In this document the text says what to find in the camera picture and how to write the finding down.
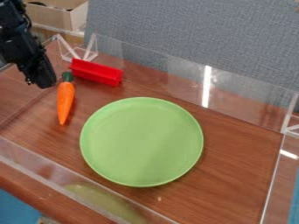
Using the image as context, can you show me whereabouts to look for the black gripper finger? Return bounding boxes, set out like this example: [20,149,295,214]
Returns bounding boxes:
[16,45,58,89]

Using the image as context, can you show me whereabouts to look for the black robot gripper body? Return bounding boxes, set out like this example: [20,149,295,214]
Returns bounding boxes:
[0,17,42,68]

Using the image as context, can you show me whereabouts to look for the orange toy carrot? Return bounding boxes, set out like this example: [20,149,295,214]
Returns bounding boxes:
[57,72,74,125]

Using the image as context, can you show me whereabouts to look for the green plastic plate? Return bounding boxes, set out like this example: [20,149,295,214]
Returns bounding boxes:
[78,97,203,187]

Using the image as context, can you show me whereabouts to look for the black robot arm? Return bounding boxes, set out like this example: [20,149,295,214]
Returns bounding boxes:
[0,0,56,88]

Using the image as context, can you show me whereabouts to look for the cardboard box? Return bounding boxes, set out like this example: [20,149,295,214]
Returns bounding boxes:
[22,0,89,32]

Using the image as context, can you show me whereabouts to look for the red plastic block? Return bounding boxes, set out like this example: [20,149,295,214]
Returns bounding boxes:
[69,59,122,87]

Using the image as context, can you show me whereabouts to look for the clear acrylic tray enclosure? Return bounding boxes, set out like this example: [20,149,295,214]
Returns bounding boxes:
[0,36,299,224]

